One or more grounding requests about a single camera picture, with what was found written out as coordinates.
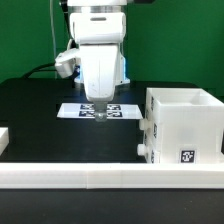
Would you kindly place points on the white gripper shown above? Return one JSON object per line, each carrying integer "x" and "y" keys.
{"x": 98, "y": 63}

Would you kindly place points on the white front drawer box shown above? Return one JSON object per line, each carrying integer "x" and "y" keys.
{"x": 146, "y": 149}

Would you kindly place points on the white drawer box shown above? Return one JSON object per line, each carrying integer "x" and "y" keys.
{"x": 148, "y": 124}
{"x": 146, "y": 149}

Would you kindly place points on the white drawer cabinet frame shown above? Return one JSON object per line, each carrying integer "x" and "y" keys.
{"x": 190, "y": 126}

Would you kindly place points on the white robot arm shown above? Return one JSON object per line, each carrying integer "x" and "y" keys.
{"x": 98, "y": 27}

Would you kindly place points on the white tag plate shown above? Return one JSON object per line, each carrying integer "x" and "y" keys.
{"x": 88, "y": 111}

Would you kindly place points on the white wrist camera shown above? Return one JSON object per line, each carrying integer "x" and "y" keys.
{"x": 66, "y": 62}

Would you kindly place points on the white fence wall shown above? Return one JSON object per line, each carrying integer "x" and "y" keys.
{"x": 96, "y": 176}

